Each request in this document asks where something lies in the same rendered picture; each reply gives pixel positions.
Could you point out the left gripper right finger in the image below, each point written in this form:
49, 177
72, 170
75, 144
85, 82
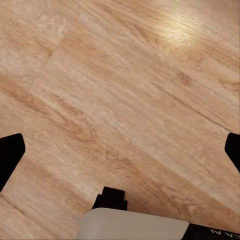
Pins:
232, 148

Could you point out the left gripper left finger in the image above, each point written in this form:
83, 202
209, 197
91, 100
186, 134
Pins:
12, 149

